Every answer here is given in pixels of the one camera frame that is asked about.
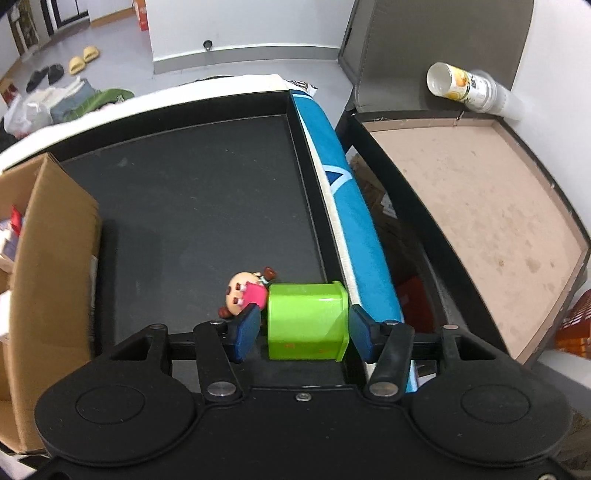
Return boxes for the black shallow tray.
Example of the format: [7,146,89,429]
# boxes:
[46,89,370,388]

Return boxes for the blue jeans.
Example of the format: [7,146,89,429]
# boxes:
[50,78,105,121]

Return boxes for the green block toy with doll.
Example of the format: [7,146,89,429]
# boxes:
[217,265,350,363]

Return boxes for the white plastic bag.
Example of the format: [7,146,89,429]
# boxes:
[4,95,54,138]

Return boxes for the brown cardboard box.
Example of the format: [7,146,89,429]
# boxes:
[0,152,102,455]

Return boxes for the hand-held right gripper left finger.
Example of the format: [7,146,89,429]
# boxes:
[108,302,263,401]

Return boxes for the white cloth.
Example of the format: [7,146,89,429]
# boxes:
[25,85,70,109]

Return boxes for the blue and white cushion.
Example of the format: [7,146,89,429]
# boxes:
[284,78,419,393]

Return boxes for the orange plastic crate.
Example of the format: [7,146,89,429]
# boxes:
[554,288,591,356]

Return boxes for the green cartoon floor mat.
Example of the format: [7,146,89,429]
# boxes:
[62,88,136,121]

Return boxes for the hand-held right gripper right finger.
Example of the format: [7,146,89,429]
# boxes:
[348,305,512,400]

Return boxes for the orange cardboard box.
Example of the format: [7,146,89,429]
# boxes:
[132,0,151,31]

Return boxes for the red box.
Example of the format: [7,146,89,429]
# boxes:
[394,274,435,333]

